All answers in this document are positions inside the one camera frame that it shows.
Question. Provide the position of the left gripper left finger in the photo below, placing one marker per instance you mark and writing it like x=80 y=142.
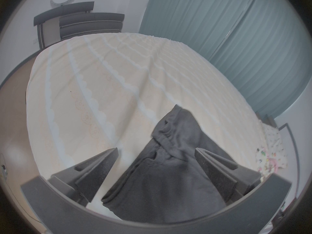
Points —
x=95 y=177

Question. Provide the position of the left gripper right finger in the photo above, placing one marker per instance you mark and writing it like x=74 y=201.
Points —
x=219 y=177

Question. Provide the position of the black T-shirt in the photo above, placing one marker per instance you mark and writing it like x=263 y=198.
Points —
x=170 y=179

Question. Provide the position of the bed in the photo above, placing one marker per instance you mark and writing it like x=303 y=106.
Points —
x=97 y=86

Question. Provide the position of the white printed garment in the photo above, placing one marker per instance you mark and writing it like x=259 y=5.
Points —
x=262 y=162

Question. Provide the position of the pink garment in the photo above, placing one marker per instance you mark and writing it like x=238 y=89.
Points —
x=273 y=162

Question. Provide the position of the white printed pillow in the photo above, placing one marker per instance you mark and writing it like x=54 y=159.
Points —
x=276 y=145

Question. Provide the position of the grey bedside table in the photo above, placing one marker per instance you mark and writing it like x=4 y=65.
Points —
x=268 y=119

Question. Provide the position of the blue-green curtain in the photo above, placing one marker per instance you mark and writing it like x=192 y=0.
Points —
x=243 y=45

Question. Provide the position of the black chest of drawers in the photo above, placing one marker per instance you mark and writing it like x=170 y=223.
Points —
x=90 y=23

